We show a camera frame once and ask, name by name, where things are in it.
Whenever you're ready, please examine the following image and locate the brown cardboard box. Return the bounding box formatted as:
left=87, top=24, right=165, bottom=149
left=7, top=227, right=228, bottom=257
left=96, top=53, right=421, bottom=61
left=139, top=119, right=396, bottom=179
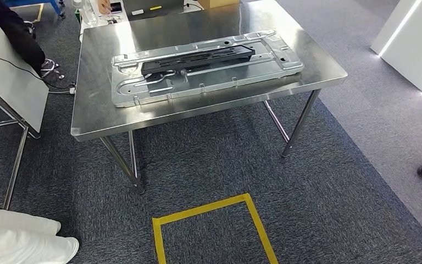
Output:
left=197, top=0, right=241, bottom=9

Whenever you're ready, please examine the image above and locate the thin black cable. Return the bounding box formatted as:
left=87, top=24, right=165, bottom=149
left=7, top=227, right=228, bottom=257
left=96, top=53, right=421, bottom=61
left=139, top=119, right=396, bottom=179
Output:
left=0, top=47, right=76, bottom=91

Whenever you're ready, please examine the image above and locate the stamped sheet metal panel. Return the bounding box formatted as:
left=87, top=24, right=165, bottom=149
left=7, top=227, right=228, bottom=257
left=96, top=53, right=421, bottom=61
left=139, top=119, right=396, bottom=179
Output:
left=110, top=30, right=305, bottom=108

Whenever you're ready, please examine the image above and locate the stainless steel workbench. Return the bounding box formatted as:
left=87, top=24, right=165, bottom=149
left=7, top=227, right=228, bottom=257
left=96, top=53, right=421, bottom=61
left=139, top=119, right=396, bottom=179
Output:
left=70, top=0, right=348, bottom=195

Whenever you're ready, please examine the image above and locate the grey laptop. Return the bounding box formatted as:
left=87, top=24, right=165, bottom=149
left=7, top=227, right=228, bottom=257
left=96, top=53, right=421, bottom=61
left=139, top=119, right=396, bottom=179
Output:
left=122, top=0, right=185, bottom=21

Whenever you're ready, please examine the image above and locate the blue wheeled cart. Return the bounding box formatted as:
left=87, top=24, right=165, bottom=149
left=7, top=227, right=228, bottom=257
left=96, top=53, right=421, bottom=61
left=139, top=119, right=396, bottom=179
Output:
left=4, top=0, right=66, bottom=20

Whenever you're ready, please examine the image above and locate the white lit display wall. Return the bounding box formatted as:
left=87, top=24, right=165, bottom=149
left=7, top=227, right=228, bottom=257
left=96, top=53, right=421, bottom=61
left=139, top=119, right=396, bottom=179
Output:
left=370, top=0, right=422, bottom=107

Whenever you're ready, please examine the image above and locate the white plug with cable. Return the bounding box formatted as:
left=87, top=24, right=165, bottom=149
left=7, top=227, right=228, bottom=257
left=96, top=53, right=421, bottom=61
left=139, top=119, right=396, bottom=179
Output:
left=48, top=86, right=76, bottom=96

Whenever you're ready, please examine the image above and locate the white table with steel legs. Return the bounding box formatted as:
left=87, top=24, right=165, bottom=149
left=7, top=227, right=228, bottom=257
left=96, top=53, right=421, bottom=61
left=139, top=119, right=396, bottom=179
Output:
left=0, top=9, right=50, bottom=211

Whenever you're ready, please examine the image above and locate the chrome stool with black seat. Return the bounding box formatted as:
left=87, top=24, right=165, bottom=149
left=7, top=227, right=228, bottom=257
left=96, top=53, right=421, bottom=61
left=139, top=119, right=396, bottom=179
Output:
left=40, top=57, right=66, bottom=80

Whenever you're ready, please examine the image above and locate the black plastic panel part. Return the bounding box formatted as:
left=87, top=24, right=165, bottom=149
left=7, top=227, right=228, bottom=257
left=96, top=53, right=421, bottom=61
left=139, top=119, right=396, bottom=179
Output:
left=140, top=44, right=256, bottom=76

